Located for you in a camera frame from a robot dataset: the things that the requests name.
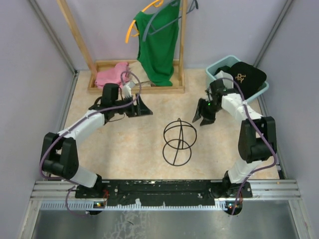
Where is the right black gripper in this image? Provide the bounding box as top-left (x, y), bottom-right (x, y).
top-left (192, 98), bottom-right (222, 126)

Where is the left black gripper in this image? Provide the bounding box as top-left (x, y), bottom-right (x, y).
top-left (113, 93), bottom-right (153, 118)

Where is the black wire hat stand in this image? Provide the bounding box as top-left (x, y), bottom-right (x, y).
top-left (162, 118), bottom-right (197, 167)

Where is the wooden clothes rack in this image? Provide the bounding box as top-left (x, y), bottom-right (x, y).
top-left (57, 0), bottom-right (187, 95)

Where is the black cap gold logo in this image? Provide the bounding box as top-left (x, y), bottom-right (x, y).
top-left (226, 61), bottom-right (267, 100)

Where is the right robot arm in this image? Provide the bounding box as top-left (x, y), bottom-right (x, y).
top-left (192, 78), bottom-right (277, 197)

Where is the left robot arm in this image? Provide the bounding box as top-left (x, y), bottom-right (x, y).
top-left (39, 94), bottom-right (153, 198)

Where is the pink folded cloth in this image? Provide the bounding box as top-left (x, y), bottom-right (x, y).
top-left (95, 62), bottom-right (129, 90)

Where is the beige folded cloth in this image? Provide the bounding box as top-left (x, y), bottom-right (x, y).
top-left (129, 61), bottom-right (154, 87)

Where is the white cap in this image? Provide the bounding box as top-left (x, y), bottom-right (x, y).
top-left (214, 71), bottom-right (233, 81)

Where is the light blue plastic bin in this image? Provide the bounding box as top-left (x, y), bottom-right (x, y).
top-left (205, 55), bottom-right (269, 102)

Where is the black cap in bin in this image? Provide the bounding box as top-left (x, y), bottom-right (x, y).
top-left (215, 66), bottom-right (230, 75)

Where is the green tank top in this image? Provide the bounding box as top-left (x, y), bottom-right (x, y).
top-left (135, 1), bottom-right (180, 87)

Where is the yellow clothes hanger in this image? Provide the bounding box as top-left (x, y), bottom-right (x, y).
top-left (125, 0), bottom-right (164, 44)

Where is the grey-blue clothes hanger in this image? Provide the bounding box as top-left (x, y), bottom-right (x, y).
top-left (142, 0), bottom-right (199, 42)

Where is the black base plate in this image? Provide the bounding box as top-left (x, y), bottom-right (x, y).
top-left (75, 179), bottom-right (252, 207)

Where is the aluminium rail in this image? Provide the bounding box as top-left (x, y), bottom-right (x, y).
top-left (30, 180), bottom-right (301, 215)

